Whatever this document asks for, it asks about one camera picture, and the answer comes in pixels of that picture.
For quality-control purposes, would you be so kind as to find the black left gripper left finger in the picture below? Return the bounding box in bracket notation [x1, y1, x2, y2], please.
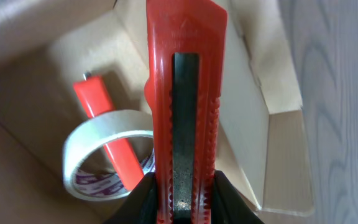
[103, 172, 158, 224]

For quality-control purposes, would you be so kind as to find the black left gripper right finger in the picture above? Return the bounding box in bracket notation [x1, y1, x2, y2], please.
[211, 170, 264, 224]

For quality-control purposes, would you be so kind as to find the white tape roll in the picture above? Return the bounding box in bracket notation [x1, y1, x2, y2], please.
[63, 110, 153, 202]

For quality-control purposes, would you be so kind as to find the red stapler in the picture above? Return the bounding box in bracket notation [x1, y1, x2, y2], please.
[73, 72, 144, 190]

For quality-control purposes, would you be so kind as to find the red utility knife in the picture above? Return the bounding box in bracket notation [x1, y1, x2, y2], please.
[145, 0, 227, 223]

